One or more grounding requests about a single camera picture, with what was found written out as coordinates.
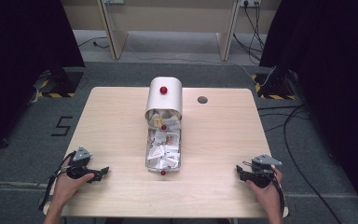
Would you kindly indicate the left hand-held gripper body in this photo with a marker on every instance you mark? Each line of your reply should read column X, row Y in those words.
column 81, row 154

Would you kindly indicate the silver metal lid red knob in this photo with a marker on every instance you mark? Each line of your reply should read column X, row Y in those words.
column 167, row 99

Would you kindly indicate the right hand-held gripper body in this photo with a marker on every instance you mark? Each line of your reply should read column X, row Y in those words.
column 262, row 174

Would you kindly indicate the person's right hand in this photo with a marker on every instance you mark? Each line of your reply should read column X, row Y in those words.
column 270, row 196

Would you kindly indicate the light wooden desk frame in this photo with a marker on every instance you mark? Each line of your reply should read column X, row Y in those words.
column 167, row 15

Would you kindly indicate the person's left hand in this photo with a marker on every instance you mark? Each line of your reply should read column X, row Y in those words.
column 64, row 188

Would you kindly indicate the black curtain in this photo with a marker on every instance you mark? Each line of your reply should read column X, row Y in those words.
column 18, row 56
column 332, row 62

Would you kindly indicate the shallow-open white drawer red knob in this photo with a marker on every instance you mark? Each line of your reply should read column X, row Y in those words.
column 163, row 127

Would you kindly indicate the stand base with hazard tape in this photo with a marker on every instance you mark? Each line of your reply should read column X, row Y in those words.
column 62, row 84
column 275, row 87

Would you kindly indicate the crumpled pile of paper packets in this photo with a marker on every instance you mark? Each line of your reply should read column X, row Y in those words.
column 167, row 116

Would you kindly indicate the white power strip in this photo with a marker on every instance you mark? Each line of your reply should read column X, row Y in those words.
column 250, row 2

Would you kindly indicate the flat pile of white packets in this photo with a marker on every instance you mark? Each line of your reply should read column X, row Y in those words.
column 164, row 151

